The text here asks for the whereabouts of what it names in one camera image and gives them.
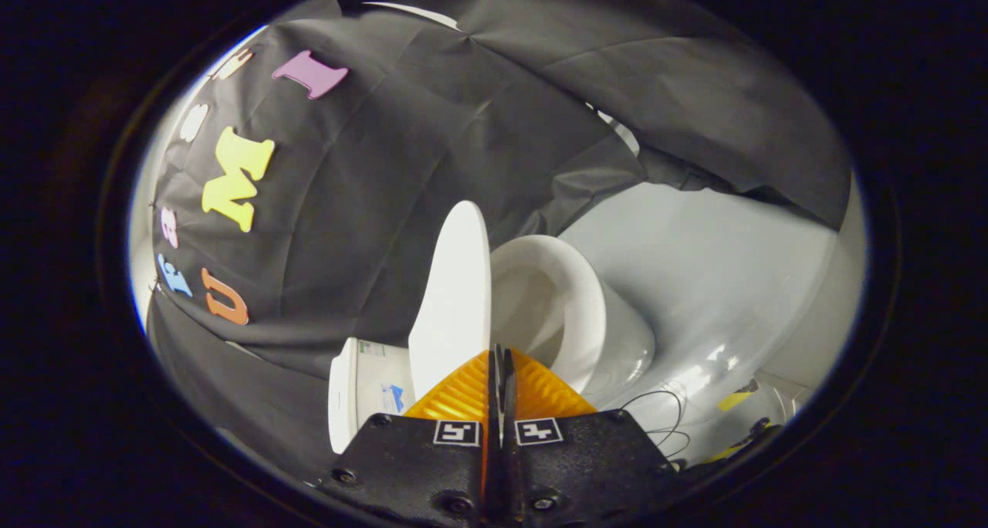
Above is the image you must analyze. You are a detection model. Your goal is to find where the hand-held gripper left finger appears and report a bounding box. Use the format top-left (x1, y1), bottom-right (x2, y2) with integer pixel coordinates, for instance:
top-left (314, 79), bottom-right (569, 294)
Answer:
top-left (319, 347), bottom-right (502, 526)

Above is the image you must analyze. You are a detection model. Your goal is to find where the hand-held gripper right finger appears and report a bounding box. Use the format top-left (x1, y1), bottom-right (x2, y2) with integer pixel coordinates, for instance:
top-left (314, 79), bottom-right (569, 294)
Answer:
top-left (500, 346), bottom-right (682, 526)

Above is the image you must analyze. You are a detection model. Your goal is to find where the white toilet lid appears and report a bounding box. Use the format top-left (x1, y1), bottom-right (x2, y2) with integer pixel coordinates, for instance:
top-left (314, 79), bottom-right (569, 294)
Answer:
top-left (407, 200), bottom-right (493, 399)

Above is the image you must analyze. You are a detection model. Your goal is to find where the white toilet tank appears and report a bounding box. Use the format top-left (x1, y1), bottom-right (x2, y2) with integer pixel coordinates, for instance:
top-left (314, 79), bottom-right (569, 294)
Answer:
top-left (327, 337), bottom-right (418, 456)

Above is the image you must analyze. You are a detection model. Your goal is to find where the white toilet bowl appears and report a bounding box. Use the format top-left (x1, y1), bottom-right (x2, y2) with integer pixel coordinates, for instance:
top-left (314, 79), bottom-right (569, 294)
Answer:
top-left (489, 235), bottom-right (658, 410)

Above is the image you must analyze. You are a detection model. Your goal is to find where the yellow tape piece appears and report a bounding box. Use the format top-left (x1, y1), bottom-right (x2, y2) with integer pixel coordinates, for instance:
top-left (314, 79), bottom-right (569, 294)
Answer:
top-left (716, 389), bottom-right (762, 414)

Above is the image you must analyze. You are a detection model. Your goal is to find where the black backdrop cloth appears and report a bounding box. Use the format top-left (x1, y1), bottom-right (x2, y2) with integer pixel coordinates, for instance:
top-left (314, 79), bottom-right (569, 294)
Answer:
top-left (145, 0), bottom-right (854, 479)

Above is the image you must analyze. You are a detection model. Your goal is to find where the thin black cable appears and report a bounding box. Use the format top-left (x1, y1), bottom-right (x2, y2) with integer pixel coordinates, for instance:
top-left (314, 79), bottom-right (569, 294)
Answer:
top-left (617, 389), bottom-right (693, 459)

